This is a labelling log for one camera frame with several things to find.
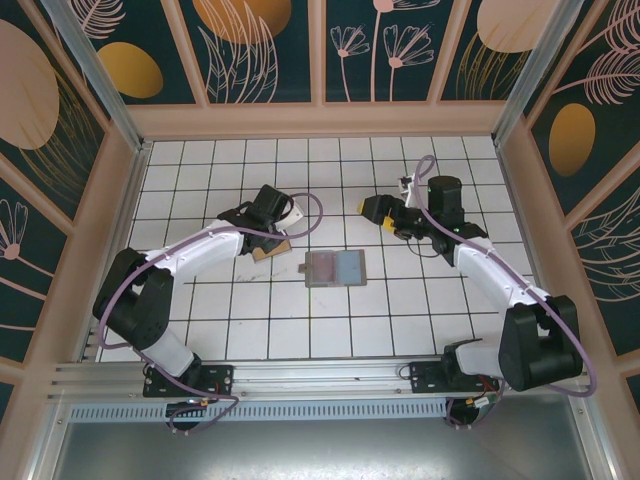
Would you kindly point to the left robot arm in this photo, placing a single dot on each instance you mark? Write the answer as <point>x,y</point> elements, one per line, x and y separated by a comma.
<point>200,247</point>

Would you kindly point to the aluminium mounting rail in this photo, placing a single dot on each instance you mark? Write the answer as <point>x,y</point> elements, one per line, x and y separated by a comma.
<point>320,375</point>

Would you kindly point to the brushed metal panel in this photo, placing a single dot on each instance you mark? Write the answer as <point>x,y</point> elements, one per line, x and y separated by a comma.
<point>320,450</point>

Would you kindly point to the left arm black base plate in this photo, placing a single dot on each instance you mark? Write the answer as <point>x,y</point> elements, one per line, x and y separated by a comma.
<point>220,377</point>

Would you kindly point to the light blue credit card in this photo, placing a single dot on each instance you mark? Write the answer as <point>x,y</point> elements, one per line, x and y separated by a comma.
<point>349,266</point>

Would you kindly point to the aluminium corner post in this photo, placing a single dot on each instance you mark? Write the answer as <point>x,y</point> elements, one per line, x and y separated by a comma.
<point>94,70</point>
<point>536,70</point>

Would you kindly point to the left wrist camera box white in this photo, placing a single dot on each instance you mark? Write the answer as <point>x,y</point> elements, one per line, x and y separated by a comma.
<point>292,217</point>

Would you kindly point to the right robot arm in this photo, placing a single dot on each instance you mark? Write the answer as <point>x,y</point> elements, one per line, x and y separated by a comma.
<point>490,275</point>

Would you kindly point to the grey card holder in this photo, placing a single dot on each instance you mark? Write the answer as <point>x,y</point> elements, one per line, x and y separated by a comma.
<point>303,270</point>

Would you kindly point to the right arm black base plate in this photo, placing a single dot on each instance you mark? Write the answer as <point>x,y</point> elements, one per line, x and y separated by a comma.
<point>425,377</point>

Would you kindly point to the aluminium side rail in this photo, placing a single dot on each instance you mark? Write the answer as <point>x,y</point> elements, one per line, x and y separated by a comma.
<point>120,225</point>

